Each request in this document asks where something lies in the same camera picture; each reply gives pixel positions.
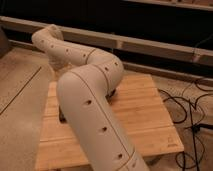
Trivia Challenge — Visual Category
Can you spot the black remote control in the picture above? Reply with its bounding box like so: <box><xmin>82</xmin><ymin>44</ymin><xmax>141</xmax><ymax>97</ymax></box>
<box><xmin>59</xmin><ymin>107</ymin><xmax>66</xmax><ymax>123</ymax></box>

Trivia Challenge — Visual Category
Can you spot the black cable bundle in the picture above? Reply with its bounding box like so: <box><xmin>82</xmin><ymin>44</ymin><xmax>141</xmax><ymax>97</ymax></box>
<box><xmin>157</xmin><ymin>77</ymin><xmax>213</xmax><ymax>171</ymax></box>

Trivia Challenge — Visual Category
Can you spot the grey shelf rail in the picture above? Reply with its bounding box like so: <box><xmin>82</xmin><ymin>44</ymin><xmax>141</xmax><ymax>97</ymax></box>
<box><xmin>0</xmin><ymin>16</ymin><xmax>213</xmax><ymax>66</ymax></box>

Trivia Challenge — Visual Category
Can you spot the dark round plate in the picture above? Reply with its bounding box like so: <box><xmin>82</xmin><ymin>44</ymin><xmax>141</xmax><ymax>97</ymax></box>
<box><xmin>106</xmin><ymin>89</ymin><xmax>116</xmax><ymax>100</ymax></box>

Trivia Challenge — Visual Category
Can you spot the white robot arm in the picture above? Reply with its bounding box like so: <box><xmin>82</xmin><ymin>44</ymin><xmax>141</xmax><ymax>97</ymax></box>
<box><xmin>32</xmin><ymin>25</ymin><xmax>150</xmax><ymax>171</ymax></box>

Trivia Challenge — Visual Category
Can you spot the wooden cutting board table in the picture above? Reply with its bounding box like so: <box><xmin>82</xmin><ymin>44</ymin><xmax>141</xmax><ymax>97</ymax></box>
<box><xmin>35</xmin><ymin>74</ymin><xmax>184</xmax><ymax>171</ymax></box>

